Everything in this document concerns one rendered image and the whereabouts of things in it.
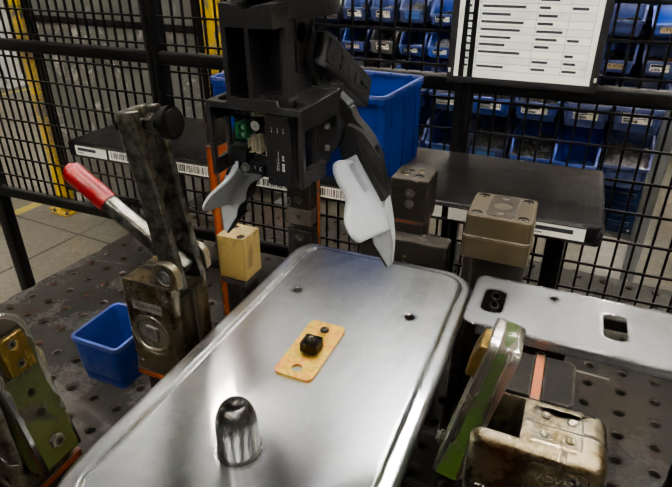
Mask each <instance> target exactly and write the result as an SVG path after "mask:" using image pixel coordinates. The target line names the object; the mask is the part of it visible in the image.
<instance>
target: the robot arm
mask: <svg viewBox="0 0 672 487"><path fill-rule="evenodd" d="M217 6H218V16H219V26H220V36H221V46H222V56H223V66H224V76H225V86H226V92H224V93H221V94H219V95H216V96H214V97H211V98H209V99H206V100H205V104H206V113H207V121H208V130H209V138H210V146H211V155H212V163H213V172H214V174H216V175H218V174H219V173H221V172H223V171H224V170H226V169H227V171H226V174H225V177H224V181H223V182H222V183H221V184H220V185H218V186H217V187H216V188H215V189H214V190H213V191H212V192H211V193H210V194H209V195H208V196H207V198H206V200H205V201H204V203H203V210H204V211H205V212H207V211H210V210H213V209H216V208H219V207H221V210H222V219H223V226H224V230H225V231H226V232H227V233H229V232H231V231H232V230H233V228H234V227H235V226H236V225H237V223H238V222H239V221H240V220H241V218H242V217H243V216H244V215H245V213H246V212H247V210H246V209H247V203H248V200H249V198H251V197H252V196H253V195H254V194H255V192H256V185H257V182H258V180H260V179H261V178H263V177H264V176H268V181H269V184H271V185H276V186H282V187H288V188H292V187H293V186H294V185H296V184H297V183H298V182H299V181H300V189H303V190H305V189H306V188H307V187H308V186H309V185H311V184H315V183H316V182H318V181H319V180H320V179H321V178H322V177H324V176H325V175H326V174H327V163H328V162H330V154H331V153H332V152H333V151H334V150H336V149H337V148H338V147H339V146H340V148H339V152H340V155H341V158H342V160H338V161H336V162H334V164H333V167H332V170H333V175H334V178H335V180H336V183H337V184H338V186H339V188H340V190H341V191H342V193H343V195H344V198H345V210H344V224H345V227H346V229H347V231H348V233H349V235H350V236H351V238H352V239H353V240H354V241H356V242H358V243H361V242H363V241H365V240H368V239H370V238H372V239H373V247H374V248H375V250H376V251H377V253H378V255H379V256H380V258H381V260H382V261H383V263H384V265H385V266H386V267H389V266H391V265H392V263H393V260H394V252H395V226H394V215H393V208H392V202H391V197H390V193H391V189H390V184H389V179H388V174H387V168H386V163H385V158H384V154H383V150H382V148H381V145H380V143H379V141H378V139H377V137H376V135H375V134H374V132H373V131H372V129H371V128H370V127H369V126H368V124H367V123H366V122H365V121H364V120H363V119H362V118H361V116H360V114H359V113H358V110H357V107H358V106H359V107H367V106H368V101H369V95H370V89H371V83H372V79H371V78H370V76H369V75H368V74H367V73H366V72H365V71H364V70H363V69H362V67H361V66H360V65H359V64H358V63H357V62H356V61H355V59H354V58H353V57H352V56H351V55H350V54H349V53H348V51H347V50H346V49H345V48H344V47H343V46H342V45H341V44H340V42H339V41H338V40H337V39H336V38H335V37H334V36H333V34H332V33H331V32H329V31H316V30H315V29H314V17H322V16H329V15H334V14H337V13H339V12H340V0H230V1H224V2H219V3H217ZM223 116H224V118H225V127H226V137H227V146H228V148H227V149H228V150H227V151H226V152H224V153H222V154H220V155H218V148H217V139H216V130H215V122H214V120H216V119H219V118H221V117H223ZM231 117H234V123H235V124H234V127H233V130H232V125H231Z"/></svg>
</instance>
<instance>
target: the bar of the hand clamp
mask: <svg viewBox="0 0 672 487"><path fill-rule="evenodd" d="M114 116H115V119H116V121H115V127H116V129H117V130H119V133H120V136H121V139H122V142H123V146H124V149H125V152H126V156H127V159H128V162H129V166H130V169H131V172H132V176H133V179H134V182H135V186H136V189H137V192H138V196H139V199H140V202H141V205H142V209H143V212H144V215H145V219H146V222H147V225H148V229H149V232H150V235H151V239H152V242H153V245H154V249H155V252H156V255H157V258H158V262H159V261H168V262H171V263H173V264H174V265H175V266H177V268H178V269H179V271H180V273H181V276H182V283H183V288H182V289H180V290H185V289H186V288H187V287H188V285H187V281H186V277H185V275H191V276H202V275H203V274H205V271H204V267H203V263H202V259H201V256H200V252H199V248H198V244H197V240H196V237H195V233H194V229H193V225H192V222H191V218H190V214H189V210H188V207H187V203H186V199H185V195H184V192H183V188H182V184H181V180H180V176H179V173H178V169H177V165H176V161H175V158H174V154H173V150H172V146H171V143H170V140H174V139H178V138H179V137H180V136H181V135H182V133H183V130H184V126H185V122H184V118H183V115H182V113H181V111H180V110H179V109H178V108H177V107H176V106H173V105H166V106H162V107H161V105H160V104H159V103H155V104H151V103H141V104H138V105H135V106H132V107H129V108H126V109H123V110H120V111H117V112H115V113H114ZM177 248H178V249H180V250H181V251H182V252H183V253H184V254H186V255H188V256H190V257H191V259H192V261H193V263H192V265H191V267H190V269H189V270H188V271H187V272H186V273H184V270H183V267H182V263H181V260H180V256H179V253H178V249H177Z"/></svg>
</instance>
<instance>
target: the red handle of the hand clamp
mask: <svg viewBox="0 0 672 487"><path fill-rule="evenodd" d="M62 178H63V179H64V180H65V181H66V182H68V183H69V184H70V185H71V186H72V187H73V188H75V189H76V190H77V191H78V192H79V193H81V194H82V195H83V196H84V197H85V198H86V199H88V200H89V201H90V202H91V203H92V204H93V205H95V206H96V207H97V208H98V209H99V210H101V211H104V212H105V213H107V214H108V215H109V216H110V217H111V218H113V219H114V220H115V221H116V222H117V223H118V224H120V225H121V226H122V227H123V228H124V229H125V230H127V231H128V232H129V233H130V234H131V235H133V236H134V237H135V238H136V239H137V240H138V241H140V242H141V243H142V244H143V245H144V246H145V247H147V248H148V249H149V250H150V251H151V252H153V253H154V254H155V255H156V252H155V249H154V245H153V242H152V239H151V235H150V232H149V229H148V225H147V222H146V221H145V220H144V219H143V218H141V217H140V216H139V215H138V214H137V213H135V212H134V211H133V210H132V209H131V208H130V207H128V206H127V205H126V204H125V203H124V202H122V201H121V200H120V199H119V198H118V196H117V194H116V193H114V192H113V191H112V190H111V189H110V188H108V187H107V186H106V185H105V184H104V183H103V182H101V181H100V180H99V179H98V178H97V177H95V176H94V175H93V174H92V173H91V172H90V171H88V170H87V169H86V168H85V167H84V166H82V165H81V164H80V163H79V162H75V163H73V164H72V163H69V164H67V165H66V166H65V167H64V168H63V175H62ZM177 249H178V248H177ZM178 253H179V256H180V260H181V263H182V267H183V270H184V273H186V272H187V271H188V270H189V269H190V267H191V265H192V263H193V261H192V259H191V257H190V256H188V255H186V254H184V253H183V252H182V251H181V250H180V249H178ZM156 256H157V255H156Z"/></svg>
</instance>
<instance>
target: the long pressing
mask: <svg viewBox="0 0 672 487"><path fill-rule="evenodd" d="M295 288H300V289H301V291H300V292H294V291H293V289H295ZM471 293H472V289H471V287H470V285H469V284H468V283H467V282H466V281H465V280H464V279H463V278H461V277H460V276H458V275H456V274H454V273H451V272H448V271H444V270H439V269H434V268H429V267H424V266H420V265H415V264H410V263H405V262H400V261H395V260H393V263H392V265H391V266H389V267H386V266H385V265H384V263H383V261H382V260H381V258H380V257H376V256H371V255H367V254H362V253H357V252H352V251H347V250H342V249H338V248H333V247H327V246H322V245H319V244H314V243H310V244H305V245H303V246H300V247H299V248H297V249H295V250H294V251H293V252H292V253H291V254H290V255H289V256H288V257H287V258H286V259H285V260H284V261H283V262H282V263H280V264H279V265H278V266H277V267H276V268H275V269H274V270H273V271H272V272H271V273H270V274H269V275H268V276H267V277H266V278H265V279H264V280H263V281H262V282H261V283H260V284H259V285H258V286H257V287H256V288H255V289H254V290H253V291H252V292H251V293H250V294H248V295H247V296H246V297H245V298H244V299H243V300H242V301H241V302H240V303H239V304H238V305H237V306H236V307H235V308H234V309H233V310H232V311H231V312H230V313H229V314H228V315H227V316H226V317H225V318H224V319H223V320H222V321H221V322H220V323H219V324H218V325H217V326H215V327H214V328H213V329H212V330H211V331H210V332H209V333H208V334H207V335H206V336H205V337H204V338H203V339H202V340H201V341H200V342H199V343H198V344H197V345H196V346H195V347H194V348H193V349H192V350H191V351H190V352H189V353H188V354H187V355H186V356H185V357H183V358H182V359H181V360H180V361H179V362H178V363H177V364H176V365H175V366H174V367H173V368H172V369H171V370H170V371H169V372H168V373H167V374H166V375H165V376H164V377H163V378H162V379H161V380H160V381H159V382H158V383H157V384H156V385H155V386H154V387H153V388H152V389H150V390H149V391H148V392H147V393H146V394H145V395H144V396H143V397H142V398H141V399H140V400H139V401H138V402H137V403H136V404H135V405H134V406H133V407H132V408H131V409H130V410H129V411H128V412H127V413H126V414H125V415H124V416H123V417H122V418H121V419H120V420H118V421H117V422H116V423H115V424H114V425H113V426H112V427H111V428H110V429H109V430H108V431H107V432H106V433H105V434H104V435H103V436H102V437H101V438H100V439H99V440H98V441H97V442H96V443H95V444H94V445H93V446H92V447H91V448H90V449H89V450H88V451H87V452H85V453H84V454H83V455H82V456H81V457H80V458H79V459H78V460H77V461H76V462H75V463H74V464H73V465H72V466H71V467H70V468H69V469H68V470H67V472H66V473H65V474H64V475H63V477H62V478H61V480H60V481H59V483H58V485H57V487H400V486H401V484H402V481H403V478H404V476H405V473H406V470H407V468H408V465H409V462H410V460H411V457H412V455H413V452H414V449H415V447H416V444H417V441H418V439H419V436H420V433H421V431H422V428H423V425H424V423H425V420H426V418H427V415H428V412H429V410H430V407H431V404H432V402H433V399H434V396H435V394H436V391H437V388H438V386H439V383H440V381H441V378H442V375H443V373H444V370H445V367H446V365H447V362H448V359H449V357H450V354H451V351H452V349H453V346H454V344H455V341H456V338H457V336H458V333H459V330H460V328H461V325H462V322H463V320H464V318H463V314H464V311H465V309H466V306H467V303H468V301H469V298H470V296H471ZM406 315H412V316H414V319H412V320H408V319H406V318H405V316H406ZM313 320H318V321H322V322H326V323H330V324H334V325H337V326H341V327H344V328H345V334H344V335H343V337H342V338H341V340H340V341H339V343H338V344H337V346H336V347H335V349H334V350H333V352H332V353H331V355H330V356H329V358H328V359H327V361H326V362H325V363H324V365H323V366H322V368H321V369H320V371H319V372H318V374H317V375H316V377H315V378H314V380H313V381H312V382H310V383H304V382H301V381H298V380H294V379H291V378H288V377H285V376H281V375H278V374H276V373H275V369H274V368H275V366H276V365H277V363H278V362H279V361H280V360H281V358H282V357H283V356H284V355H285V353H286V352H287V351H288V349H289V348H290V347H291V346H292V344H293V343H294V342H295V341H296V339H297V338H298V337H299V335H300V334H301V333H302V332H303V330H304V329H305V328H306V327H307V325H308V324H309V323H310V322H311V321H313ZM231 396H242V397H244V398H246V399H247V400H248V401H249V402H250V403H251V404H252V405H253V407H254V409H255V411H256V414H257V418H258V426H259V437H260V444H261V451H260V453H259V455H258V457H257V458H256V459H255V460H254V461H252V462H251V463H249V464H247V465H244V466H241V467H232V466H227V465H226V464H224V463H222V462H221V460H220V459H219V458H218V454H217V453H218V448H217V441H216V434H215V416H216V413H217V410H218V408H219V406H220V404H221V403H222V402H223V401H224V400H225V399H227V398H228V397H231Z"/></svg>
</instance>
